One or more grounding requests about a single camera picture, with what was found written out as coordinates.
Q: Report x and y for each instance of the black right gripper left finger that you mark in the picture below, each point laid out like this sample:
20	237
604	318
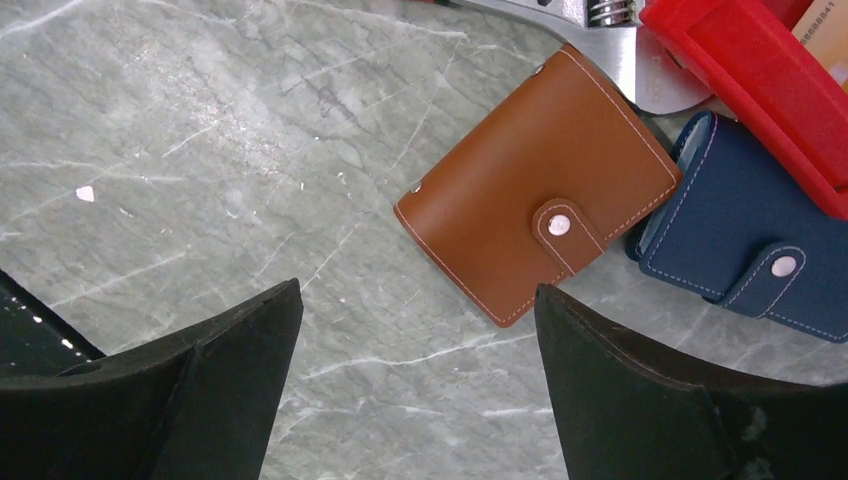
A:
198	403

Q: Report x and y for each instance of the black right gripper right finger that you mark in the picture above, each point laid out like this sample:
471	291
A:
629	407

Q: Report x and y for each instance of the brown leather card holder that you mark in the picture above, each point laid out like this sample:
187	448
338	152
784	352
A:
539	189

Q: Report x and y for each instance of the blue leather card holder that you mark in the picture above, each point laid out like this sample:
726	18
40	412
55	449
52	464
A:
742	234

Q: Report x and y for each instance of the orange credit card in bin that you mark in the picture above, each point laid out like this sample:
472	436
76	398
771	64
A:
822	29

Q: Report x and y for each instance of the red plastic bin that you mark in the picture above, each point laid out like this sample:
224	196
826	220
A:
746	53

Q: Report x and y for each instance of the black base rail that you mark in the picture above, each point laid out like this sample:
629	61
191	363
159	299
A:
33	331

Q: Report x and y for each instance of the red handled adjustable wrench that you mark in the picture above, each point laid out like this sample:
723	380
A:
610	35

